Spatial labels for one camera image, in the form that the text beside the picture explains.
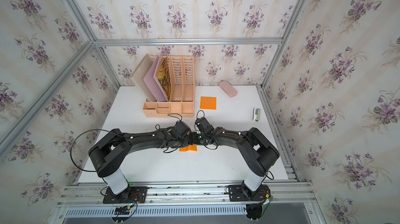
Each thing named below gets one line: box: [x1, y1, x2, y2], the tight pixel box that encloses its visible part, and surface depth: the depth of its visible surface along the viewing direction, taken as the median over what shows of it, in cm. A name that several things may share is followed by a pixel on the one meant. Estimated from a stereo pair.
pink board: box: [143, 54, 169, 102], surface depth 92 cm
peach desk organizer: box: [142, 55, 195, 118], surface depth 105 cm
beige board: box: [130, 53, 157, 102], surface depth 92 cm
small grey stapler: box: [252, 107, 261, 122], surface depth 103 cm
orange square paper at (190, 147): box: [179, 144, 198, 152], surface depth 89 cm
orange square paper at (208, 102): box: [200, 96, 217, 110], surface depth 113 cm
